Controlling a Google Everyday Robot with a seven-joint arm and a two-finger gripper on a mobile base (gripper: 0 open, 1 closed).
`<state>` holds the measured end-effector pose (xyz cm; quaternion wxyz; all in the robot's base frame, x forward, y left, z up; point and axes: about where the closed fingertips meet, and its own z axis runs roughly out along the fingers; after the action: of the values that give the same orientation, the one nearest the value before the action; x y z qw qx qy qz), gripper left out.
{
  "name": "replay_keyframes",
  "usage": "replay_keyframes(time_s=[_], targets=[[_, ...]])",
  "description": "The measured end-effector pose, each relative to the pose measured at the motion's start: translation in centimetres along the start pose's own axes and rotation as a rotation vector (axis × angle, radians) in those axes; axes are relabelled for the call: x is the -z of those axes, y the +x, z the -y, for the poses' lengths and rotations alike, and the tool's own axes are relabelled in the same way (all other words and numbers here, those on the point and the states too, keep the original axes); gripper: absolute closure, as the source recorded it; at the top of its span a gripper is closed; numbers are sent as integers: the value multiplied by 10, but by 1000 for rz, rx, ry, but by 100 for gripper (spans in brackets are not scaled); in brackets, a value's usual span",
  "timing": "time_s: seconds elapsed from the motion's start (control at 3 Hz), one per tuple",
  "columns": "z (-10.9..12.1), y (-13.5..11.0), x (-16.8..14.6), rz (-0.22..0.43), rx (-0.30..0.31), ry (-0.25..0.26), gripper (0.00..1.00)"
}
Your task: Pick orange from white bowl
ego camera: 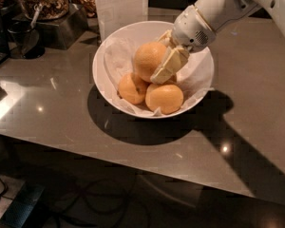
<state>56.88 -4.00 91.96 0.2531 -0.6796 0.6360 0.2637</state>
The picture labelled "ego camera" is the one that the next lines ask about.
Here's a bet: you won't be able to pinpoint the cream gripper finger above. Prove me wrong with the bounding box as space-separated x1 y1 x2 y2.
150 46 190 85
157 29 175 48

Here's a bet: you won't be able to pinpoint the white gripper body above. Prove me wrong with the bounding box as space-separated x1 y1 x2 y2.
171 5 216 52

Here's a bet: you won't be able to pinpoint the orange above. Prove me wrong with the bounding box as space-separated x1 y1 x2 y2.
118 72 149 105
133 42 167 83
145 84 184 115

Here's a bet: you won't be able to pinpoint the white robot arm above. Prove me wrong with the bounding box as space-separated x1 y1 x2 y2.
151 0 285 84

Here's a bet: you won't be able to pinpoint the white ceramic bowl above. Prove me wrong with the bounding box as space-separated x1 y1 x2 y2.
92 21 215 119

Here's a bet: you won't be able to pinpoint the white paper liner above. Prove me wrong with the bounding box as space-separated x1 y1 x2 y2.
97 38 214 119

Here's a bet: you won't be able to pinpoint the nut jar behind stand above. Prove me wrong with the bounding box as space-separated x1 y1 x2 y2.
71 0 97 18

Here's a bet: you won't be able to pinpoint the metal jar stand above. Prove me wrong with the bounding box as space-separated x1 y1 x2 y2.
12 4 88 50

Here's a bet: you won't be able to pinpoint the glass jar of nuts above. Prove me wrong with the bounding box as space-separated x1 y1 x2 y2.
18 0 69 21

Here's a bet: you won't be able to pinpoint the dark glass cup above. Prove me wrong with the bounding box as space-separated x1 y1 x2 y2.
8 21 45 59

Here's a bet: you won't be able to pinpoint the black floor cables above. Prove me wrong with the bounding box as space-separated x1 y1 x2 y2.
0 171 153 228

